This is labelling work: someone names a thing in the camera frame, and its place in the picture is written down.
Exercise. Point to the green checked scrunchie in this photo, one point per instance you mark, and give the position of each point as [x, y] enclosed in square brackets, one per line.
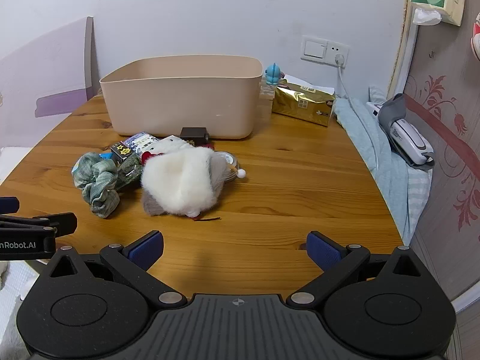
[97, 183]

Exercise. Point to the white textured cloth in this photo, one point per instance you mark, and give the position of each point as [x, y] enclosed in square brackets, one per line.
[13, 292]

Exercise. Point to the light blue blanket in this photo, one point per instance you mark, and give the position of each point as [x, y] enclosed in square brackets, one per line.
[386, 165]

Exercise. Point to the white fluffy plush toy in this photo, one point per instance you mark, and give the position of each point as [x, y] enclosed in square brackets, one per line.
[180, 180]

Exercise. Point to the white wall switch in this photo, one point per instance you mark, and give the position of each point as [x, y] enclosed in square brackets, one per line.
[314, 48]

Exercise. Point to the beige plastic storage bin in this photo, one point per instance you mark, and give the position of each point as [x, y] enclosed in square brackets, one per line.
[180, 101]

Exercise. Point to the blue white printed packet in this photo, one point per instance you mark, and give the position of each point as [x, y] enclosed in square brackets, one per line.
[144, 141]

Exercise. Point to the red white shoe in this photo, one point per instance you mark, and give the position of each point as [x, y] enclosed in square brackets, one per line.
[476, 37]

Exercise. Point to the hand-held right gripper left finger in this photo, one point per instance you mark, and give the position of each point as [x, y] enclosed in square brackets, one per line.
[146, 250]

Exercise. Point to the dark green packet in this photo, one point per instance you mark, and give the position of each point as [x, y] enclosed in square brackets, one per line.
[129, 170]

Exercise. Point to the purple board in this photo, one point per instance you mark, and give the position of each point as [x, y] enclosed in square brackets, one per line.
[45, 63]

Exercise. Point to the blue figurine toy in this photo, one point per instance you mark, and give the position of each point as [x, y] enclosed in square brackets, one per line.
[274, 74]

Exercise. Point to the round metal tin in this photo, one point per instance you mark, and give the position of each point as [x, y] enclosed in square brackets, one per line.
[229, 157]

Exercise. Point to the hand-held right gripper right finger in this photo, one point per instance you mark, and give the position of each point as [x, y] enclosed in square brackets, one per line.
[322, 252]

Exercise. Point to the cream white frame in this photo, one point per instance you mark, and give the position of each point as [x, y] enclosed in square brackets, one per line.
[407, 45]

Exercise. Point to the white wall socket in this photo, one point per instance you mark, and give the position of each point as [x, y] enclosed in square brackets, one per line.
[339, 53]

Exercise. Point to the small dark brown box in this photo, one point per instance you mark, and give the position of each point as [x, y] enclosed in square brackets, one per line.
[193, 133]

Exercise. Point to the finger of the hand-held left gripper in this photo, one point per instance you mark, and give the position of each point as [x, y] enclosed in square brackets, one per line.
[45, 222]
[8, 205]

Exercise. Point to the gold tissue packet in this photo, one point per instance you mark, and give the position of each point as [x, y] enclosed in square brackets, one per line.
[303, 103]

